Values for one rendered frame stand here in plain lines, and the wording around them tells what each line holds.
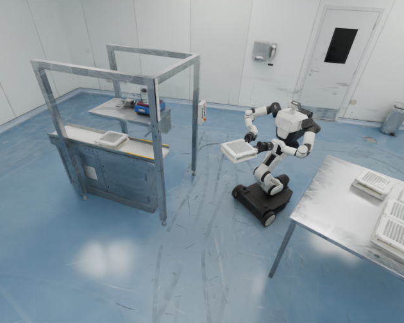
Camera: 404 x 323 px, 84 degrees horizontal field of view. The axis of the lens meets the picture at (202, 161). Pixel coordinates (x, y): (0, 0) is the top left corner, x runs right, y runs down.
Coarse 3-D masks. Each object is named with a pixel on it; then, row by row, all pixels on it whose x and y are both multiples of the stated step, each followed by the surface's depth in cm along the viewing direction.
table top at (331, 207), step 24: (336, 168) 217; (360, 168) 219; (312, 192) 187; (336, 192) 189; (360, 192) 190; (312, 216) 166; (336, 216) 167; (360, 216) 168; (336, 240) 150; (360, 240) 151; (384, 264) 138
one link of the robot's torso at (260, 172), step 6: (270, 156) 249; (276, 156) 240; (282, 156) 239; (264, 162) 249; (270, 162) 248; (276, 162) 243; (258, 168) 248; (264, 168) 244; (270, 168) 244; (258, 174) 246; (264, 174) 242
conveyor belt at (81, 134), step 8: (72, 128) 262; (48, 136) 249; (72, 136) 248; (80, 136) 249; (88, 136) 249; (96, 136) 250; (128, 144) 239; (136, 144) 240; (144, 144) 241; (128, 152) 227; (136, 152) 228; (144, 152) 229; (152, 152) 229; (168, 152) 236
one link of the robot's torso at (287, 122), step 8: (280, 112) 225; (288, 112) 223; (296, 112) 223; (304, 112) 224; (312, 112) 216; (280, 120) 225; (288, 120) 218; (296, 120) 213; (280, 128) 229; (288, 128) 220; (296, 128) 216; (280, 136) 232; (288, 136) 226; (296, 136) 228
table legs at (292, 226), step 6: (288, 228) 173; (294, 228) 173; (288, 234) 175; (288, 240) 178; (282, 246) 185; (282, 252) 188; (276, 258) 196; (276, 264) 200; (270, 270) 209; (270, 276) 213
